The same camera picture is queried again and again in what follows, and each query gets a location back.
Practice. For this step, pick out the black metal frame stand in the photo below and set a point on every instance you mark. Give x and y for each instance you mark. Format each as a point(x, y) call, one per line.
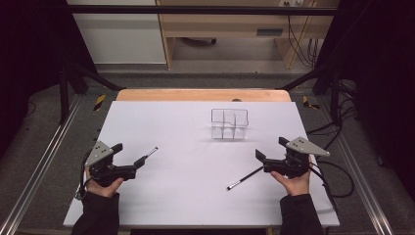
point(334, 94)
point(63, 94)

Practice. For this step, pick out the black horizontal frame bar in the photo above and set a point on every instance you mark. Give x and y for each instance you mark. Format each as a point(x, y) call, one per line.
point(195, 10)

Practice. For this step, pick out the white table cover sheet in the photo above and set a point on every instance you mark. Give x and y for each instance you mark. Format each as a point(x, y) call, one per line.
point(182, 182)

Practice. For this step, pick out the person's right hand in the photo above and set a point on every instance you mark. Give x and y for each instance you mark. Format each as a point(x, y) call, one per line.
point(297, 186)

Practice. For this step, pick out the yellow black tape strip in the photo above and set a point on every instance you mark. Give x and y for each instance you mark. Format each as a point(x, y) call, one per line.
point(308, 103)
point(100, 102)

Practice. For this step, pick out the dark curtain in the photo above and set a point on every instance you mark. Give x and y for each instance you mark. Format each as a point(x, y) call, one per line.
point(29, 49)
point(381, 81)

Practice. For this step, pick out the white cabinet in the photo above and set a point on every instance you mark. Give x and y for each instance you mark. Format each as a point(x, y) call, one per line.
point(120, 39)

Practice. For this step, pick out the light wooden desk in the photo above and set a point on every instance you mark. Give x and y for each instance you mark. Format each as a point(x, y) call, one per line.
point(228, 24)

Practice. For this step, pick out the wooden table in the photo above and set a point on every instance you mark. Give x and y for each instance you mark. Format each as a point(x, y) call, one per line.
point(195, 95)

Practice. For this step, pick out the black pen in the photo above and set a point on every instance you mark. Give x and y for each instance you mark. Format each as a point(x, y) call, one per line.
point(244, 178)

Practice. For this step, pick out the person's left hand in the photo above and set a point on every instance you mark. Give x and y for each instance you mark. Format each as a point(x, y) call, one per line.
point(102, 191)

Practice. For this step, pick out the clear acrylic organizer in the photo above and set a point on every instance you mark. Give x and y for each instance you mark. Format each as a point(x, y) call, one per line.
point(229, 124)

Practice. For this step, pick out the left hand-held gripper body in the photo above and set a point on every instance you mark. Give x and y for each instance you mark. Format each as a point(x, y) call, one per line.
point(101, 169)

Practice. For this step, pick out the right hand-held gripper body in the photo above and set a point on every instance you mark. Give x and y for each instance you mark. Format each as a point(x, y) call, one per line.
point(293, 164)

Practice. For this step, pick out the aluminium floor rail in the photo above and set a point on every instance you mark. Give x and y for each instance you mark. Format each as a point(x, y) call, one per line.
point(362, 176)
point(39, 169)

